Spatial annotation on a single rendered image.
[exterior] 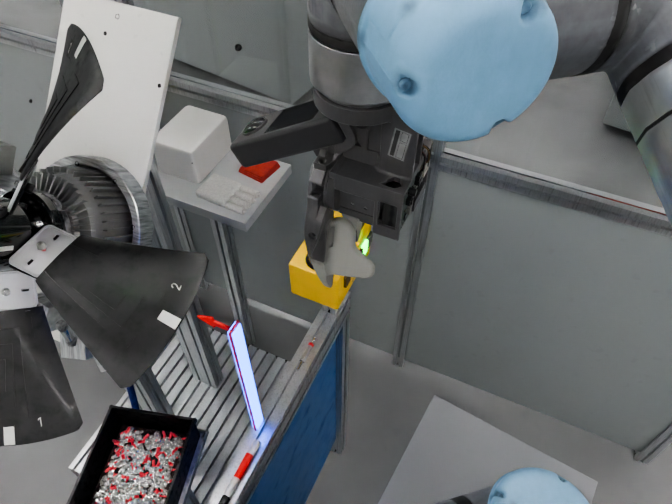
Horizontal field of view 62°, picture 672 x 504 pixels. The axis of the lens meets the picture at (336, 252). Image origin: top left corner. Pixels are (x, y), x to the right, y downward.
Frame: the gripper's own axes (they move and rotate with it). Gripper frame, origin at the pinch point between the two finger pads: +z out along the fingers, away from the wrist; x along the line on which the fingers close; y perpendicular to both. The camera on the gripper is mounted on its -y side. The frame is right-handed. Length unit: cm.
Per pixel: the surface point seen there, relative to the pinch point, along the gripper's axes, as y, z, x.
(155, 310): -29.0, 26.4, -1.2
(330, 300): -11.0, 42.2, 21.4
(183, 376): -73, 135, 30
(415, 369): -1, 143, 71
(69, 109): -45.1, 3.3, 10.6
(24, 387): -50, 43, -15
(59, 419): -44, 49, -16
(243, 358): -15.2, 32.0, -0.2
